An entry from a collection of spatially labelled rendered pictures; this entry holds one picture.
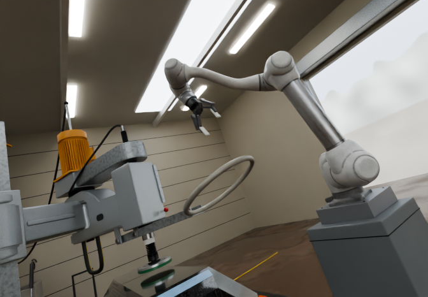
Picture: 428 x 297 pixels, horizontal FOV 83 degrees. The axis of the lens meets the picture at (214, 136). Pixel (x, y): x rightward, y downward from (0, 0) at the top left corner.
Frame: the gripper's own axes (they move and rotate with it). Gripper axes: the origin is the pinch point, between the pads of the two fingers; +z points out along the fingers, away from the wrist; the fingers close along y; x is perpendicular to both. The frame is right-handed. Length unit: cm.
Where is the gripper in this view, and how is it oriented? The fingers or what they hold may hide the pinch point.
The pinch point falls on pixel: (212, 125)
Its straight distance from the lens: 134.3
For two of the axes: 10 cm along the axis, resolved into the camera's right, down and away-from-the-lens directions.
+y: -4.6, 7.2, 5.3
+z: 6.0, 6.9, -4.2
